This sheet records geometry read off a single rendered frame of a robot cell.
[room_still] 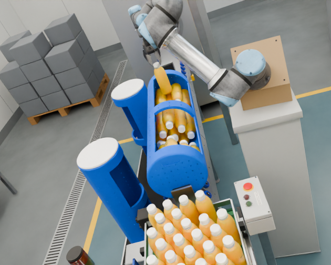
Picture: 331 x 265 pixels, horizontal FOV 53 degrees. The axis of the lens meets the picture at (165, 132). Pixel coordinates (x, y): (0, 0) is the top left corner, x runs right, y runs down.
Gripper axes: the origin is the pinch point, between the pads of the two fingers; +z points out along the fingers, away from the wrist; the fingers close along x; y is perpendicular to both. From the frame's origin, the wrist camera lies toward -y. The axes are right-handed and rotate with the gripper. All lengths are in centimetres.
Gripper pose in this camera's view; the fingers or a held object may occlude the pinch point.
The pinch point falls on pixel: (156, 64)
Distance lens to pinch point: 208.1
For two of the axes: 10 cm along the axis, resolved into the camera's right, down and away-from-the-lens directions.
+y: -0.4, -5.8, 8.2
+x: -9.4, 3.0, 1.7
